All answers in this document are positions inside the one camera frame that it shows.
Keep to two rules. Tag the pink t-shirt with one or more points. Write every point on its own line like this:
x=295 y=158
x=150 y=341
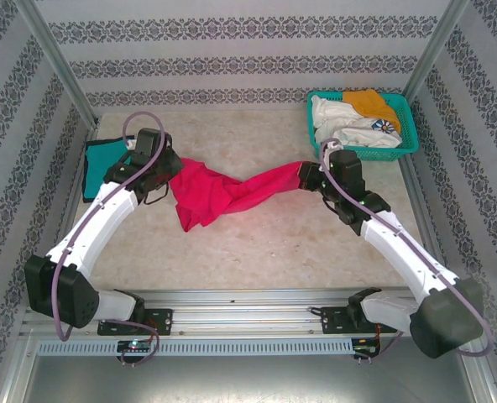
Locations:
x=215 y=197

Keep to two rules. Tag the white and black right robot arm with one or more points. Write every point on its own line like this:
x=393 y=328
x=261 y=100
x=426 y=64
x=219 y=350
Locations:
x=404 y=256

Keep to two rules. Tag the white t-shirt with flower print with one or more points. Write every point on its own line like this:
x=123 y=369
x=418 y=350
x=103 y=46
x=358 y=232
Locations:
x=366 y=136

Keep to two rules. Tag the teal folded t-shirt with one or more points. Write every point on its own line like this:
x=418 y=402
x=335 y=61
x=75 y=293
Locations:
x=99 y=168

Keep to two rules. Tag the plain white t-shirt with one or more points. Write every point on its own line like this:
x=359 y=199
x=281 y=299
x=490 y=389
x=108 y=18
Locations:
x=330 y=113

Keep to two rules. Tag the orange t-shirt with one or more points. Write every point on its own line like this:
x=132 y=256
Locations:
x=374 y=107

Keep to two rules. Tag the teal plastic basket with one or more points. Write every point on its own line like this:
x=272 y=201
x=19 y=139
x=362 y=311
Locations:
x=406 y=121

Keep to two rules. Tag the steel sheet panel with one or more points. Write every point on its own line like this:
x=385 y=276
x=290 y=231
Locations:
x=248 y=378

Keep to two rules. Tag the aluminium frame post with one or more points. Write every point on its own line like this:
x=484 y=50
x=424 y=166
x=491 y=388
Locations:
x=435 y=50
x=55 y=59

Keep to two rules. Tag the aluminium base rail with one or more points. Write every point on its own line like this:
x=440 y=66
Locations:
x=240 y=312

